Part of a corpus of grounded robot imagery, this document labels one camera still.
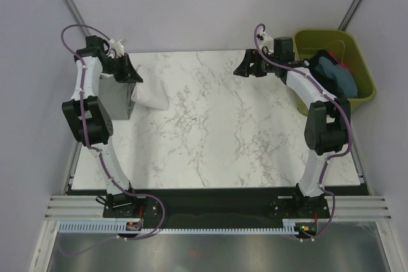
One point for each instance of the aluminium front frame rail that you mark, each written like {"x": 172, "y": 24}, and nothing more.
{"x": 360, "y": 208}

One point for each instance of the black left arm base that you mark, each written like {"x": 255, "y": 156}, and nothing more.
{"x": 126, "y": 206}

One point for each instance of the white slotted cable duct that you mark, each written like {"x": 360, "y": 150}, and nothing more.
{"x": 122, "y": 227}

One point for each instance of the white t-shirt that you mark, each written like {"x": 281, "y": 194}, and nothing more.
{"x": 151, "y": 92}

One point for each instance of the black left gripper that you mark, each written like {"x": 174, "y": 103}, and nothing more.
{"x": 129, "y": 73}

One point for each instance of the olive green plastic bin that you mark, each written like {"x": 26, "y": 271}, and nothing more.
{"x": 345, "y": 49}

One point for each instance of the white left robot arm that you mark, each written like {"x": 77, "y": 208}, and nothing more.
{"x": 87, "y": 118}

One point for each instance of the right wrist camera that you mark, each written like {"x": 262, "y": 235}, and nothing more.
{"x": 265, "y": 41}

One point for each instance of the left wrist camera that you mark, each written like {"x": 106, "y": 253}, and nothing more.
{"x": 118, "y": 46}

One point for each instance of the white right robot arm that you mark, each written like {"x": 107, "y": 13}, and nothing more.
{"x": 327, "y": 133}

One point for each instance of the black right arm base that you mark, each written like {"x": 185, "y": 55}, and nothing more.
{"x": 291, "y": 203}

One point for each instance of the grey folded t-shirt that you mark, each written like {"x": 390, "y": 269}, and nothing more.
{"x": 116, "y": 97}

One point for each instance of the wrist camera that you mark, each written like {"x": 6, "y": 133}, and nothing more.
{"x": 265, "y": 41}
{"x": 118, "y": 46}

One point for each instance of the dark clothes pile in bin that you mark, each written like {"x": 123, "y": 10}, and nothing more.
{"x": 332, "y": 75}

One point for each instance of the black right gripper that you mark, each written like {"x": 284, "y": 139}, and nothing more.
{"x": 243, "y": 69}

